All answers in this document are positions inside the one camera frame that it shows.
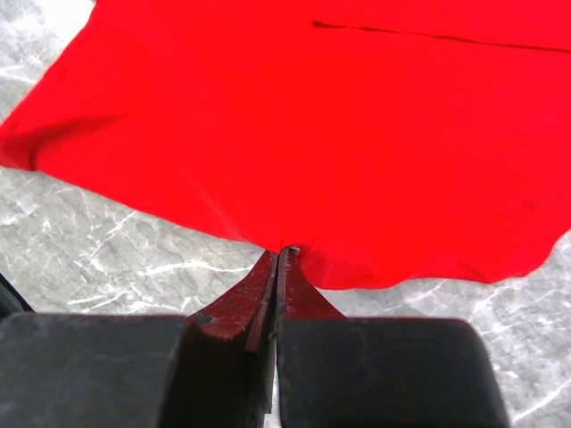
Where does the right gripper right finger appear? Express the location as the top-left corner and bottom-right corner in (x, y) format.
(277, 248), (509, 427)

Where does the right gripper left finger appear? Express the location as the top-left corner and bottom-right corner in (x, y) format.
(1, 252), (278, 427)

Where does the red t shirt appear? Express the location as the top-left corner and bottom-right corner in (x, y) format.
(1, 1), (570, 290)

